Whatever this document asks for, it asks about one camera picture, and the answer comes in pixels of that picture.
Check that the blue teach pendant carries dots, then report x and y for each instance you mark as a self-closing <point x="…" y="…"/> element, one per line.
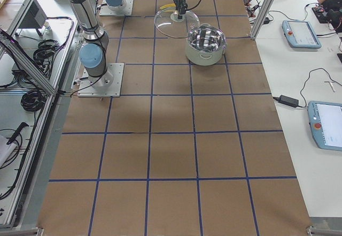
<point x="325" y="124"/>
<point x="300" y="34"/>

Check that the aluminium frame post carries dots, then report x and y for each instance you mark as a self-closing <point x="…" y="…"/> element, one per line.
<point x="260" y="18"/>

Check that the blue teach pendant far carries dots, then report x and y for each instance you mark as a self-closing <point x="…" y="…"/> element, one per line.
<point x="300" y="34"/>

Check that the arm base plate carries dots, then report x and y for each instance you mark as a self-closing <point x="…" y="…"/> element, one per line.
<point x="127" y="11"/>
<point x="109" y="85"/>

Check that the pale green cooking pot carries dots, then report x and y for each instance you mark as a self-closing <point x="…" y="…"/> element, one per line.
<point x="205" y="45"/>

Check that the yellow corn cob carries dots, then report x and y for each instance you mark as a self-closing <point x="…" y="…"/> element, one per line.
<point x="166" y="6"/>

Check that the blue teach pendant near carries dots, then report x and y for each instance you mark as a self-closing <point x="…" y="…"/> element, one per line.
<point x="325" y="124"/>

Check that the glass pot lid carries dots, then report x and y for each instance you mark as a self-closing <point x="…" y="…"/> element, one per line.
<point x="170" y="26"/>

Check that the black power adapter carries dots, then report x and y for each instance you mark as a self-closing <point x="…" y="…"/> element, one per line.
<point x="289" y="101"/>

